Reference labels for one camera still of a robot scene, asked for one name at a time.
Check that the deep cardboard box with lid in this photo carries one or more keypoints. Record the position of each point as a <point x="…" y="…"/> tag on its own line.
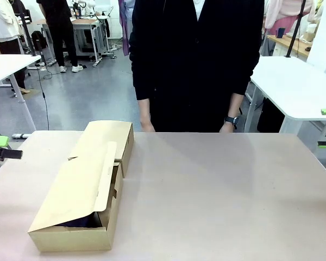
<point x="76" y="187"/>

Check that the navy CAMPUS pencil case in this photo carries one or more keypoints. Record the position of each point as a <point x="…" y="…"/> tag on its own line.
<point x="78" y="221"/>

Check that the shallow cardboard box with lid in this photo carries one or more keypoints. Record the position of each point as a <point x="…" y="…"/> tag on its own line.
<point x="106" y="136"/>

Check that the person's left forearm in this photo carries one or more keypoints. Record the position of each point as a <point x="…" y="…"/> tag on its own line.
<point x="235" y="104"/>

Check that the person's right forearm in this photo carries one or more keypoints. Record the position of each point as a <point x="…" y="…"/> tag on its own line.
<point x="144" y="108"/>

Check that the person's left hand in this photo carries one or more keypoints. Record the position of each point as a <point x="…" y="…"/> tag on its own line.
<point x="226" y="129"/>

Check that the person's right hand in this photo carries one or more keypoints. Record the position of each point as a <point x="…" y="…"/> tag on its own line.
<point x="147" y="125"/>

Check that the white power strip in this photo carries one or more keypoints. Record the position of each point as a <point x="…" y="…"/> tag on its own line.
<point x="21" y="135"/>

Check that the white table with rounded corner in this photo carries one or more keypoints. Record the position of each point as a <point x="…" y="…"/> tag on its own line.
<point x="293" y="84"/>

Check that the black bag under table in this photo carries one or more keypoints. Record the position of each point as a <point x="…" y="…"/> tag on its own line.
<point x="270" y="117"/>

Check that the white table with round leg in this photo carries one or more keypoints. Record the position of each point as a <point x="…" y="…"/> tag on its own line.
<point x="5" y="68"/>

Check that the wooden side table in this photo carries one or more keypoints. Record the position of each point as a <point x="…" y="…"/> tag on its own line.
<point x="293" y="44"/>

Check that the black stand pole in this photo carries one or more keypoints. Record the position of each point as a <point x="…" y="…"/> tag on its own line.
<point x="296" y="30"/>

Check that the dark blue cup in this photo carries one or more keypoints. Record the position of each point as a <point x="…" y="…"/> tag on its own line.
<point x="280" y="32"/>

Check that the black wristwatch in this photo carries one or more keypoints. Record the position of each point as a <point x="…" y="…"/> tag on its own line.
<point x="231" y="120"/>

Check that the bystander in pink top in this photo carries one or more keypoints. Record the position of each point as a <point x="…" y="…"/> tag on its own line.
<point x="288" y="13"/>

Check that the black backpack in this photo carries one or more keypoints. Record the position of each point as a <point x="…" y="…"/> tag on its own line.
<point x="38" y="40"/>

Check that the bystander in white jacket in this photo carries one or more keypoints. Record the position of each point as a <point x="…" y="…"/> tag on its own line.
<point x="2" y="21"/>

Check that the bystander in black clothes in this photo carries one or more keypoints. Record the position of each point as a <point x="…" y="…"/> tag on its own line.
<point x="58" y="27"/>

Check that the person torso in black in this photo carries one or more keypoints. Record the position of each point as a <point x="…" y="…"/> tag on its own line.
<point x="195" y="68"/>

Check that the grey workbench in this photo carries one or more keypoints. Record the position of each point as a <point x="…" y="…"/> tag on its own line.
<point x="89" y="30"/>

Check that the purple hanging cloth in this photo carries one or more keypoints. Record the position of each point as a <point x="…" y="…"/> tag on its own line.
<point x="125" y="27"/>

